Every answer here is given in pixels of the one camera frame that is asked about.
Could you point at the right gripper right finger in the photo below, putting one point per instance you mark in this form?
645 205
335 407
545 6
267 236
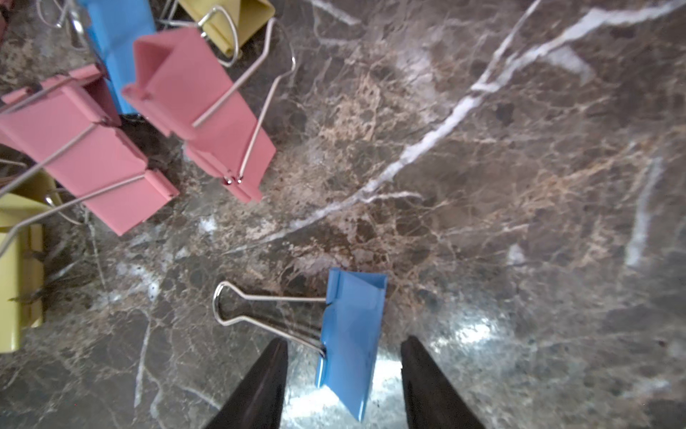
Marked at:
431 401

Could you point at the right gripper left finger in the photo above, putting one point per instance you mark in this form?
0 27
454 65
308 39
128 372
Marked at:
258 400

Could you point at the blue binder clip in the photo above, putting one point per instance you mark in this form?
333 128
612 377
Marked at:
349 338

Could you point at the yellow binder clip pile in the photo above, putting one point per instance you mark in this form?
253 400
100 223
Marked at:
22 273

